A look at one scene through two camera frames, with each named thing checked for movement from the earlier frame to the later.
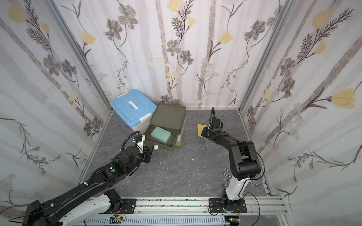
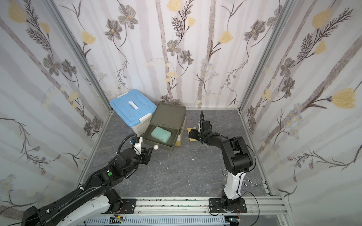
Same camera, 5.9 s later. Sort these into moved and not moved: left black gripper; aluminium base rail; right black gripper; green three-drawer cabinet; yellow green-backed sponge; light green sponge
Moved: yellow green-backed sponge; right black gripper
Not moved: left black gripper; aluminium base rail; green three-drawer cabinet; light green sponge
